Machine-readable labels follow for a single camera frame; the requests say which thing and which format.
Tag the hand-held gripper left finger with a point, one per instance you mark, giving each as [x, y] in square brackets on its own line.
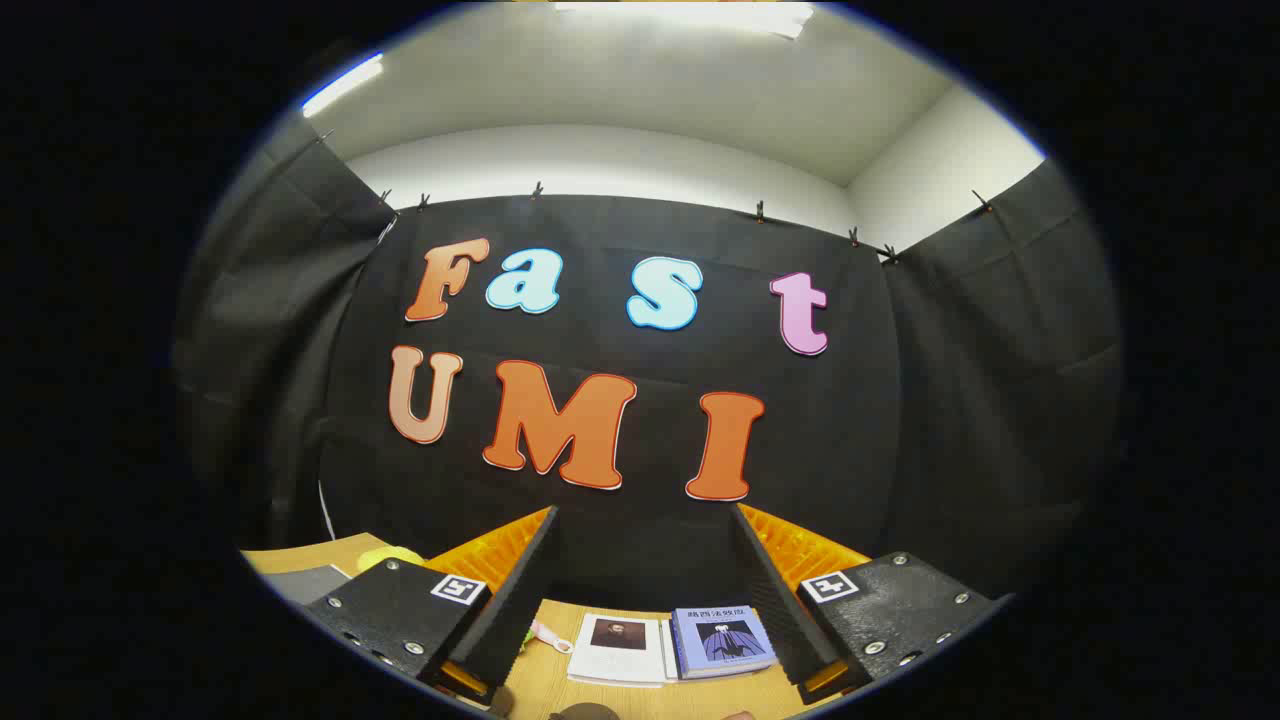
[510, 600]

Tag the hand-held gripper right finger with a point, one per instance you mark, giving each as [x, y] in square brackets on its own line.
[780, 600]

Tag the grey fabric storage box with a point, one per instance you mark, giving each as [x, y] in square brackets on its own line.
[305, 585]

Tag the pink plush toy green shorts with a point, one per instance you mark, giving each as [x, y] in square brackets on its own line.
[546, 633]

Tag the blue book with figure cover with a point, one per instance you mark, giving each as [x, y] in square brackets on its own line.
[722, 642]

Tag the white book with portrait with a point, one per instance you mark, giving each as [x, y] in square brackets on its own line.
[620, 650]

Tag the yellow knitted ball toy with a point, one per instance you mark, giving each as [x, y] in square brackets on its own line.
[390, 558]

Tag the row of black cloth clips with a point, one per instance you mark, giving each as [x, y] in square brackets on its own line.
[759, 212]

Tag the ceiling light panel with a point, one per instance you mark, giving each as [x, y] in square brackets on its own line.
[690, 15]
[345, 85]

